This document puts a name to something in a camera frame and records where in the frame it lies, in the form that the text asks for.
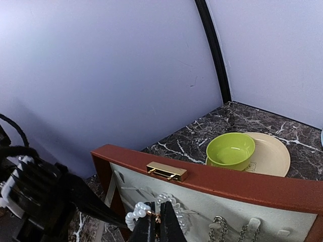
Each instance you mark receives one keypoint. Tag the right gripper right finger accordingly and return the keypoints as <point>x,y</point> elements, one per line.
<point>170,230</point>

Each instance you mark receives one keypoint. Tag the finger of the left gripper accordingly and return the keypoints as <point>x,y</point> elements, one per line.
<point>87,202</point>

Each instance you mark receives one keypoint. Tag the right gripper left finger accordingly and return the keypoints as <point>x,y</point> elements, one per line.
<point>144,230</point>

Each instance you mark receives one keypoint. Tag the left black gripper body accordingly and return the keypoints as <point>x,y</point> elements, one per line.
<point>41,194</point>

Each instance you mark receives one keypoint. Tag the large red jewelry box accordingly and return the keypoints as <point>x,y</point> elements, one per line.
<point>289,209</point>

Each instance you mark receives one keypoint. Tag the green bowl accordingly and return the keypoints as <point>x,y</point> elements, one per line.
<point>230,151</point>

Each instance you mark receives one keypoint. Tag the beige plate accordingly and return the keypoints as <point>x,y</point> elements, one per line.
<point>271,157</point>

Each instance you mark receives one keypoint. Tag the light blue faceted cup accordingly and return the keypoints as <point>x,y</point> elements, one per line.
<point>321,137</point>

